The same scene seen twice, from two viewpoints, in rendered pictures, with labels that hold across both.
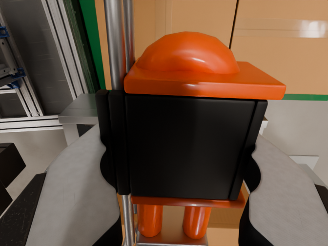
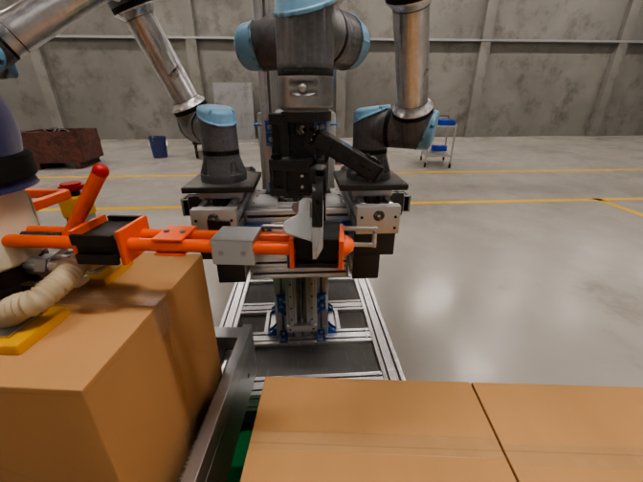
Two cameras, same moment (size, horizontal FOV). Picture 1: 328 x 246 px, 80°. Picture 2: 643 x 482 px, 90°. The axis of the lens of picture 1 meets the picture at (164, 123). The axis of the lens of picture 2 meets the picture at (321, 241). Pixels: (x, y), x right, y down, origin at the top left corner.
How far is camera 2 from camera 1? 0.51 m
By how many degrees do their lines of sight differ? 68
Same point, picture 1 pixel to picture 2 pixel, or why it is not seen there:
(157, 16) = (343, 435)
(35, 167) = not seen: hidden behind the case
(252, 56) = not seen: outside the picture
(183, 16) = (343, 468)
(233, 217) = (114, 370)
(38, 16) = (334, 368)
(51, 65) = (286, 366)
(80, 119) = (242, 339)
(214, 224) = (129, 341)
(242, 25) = not seen: outside the picture
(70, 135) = (224, 330)
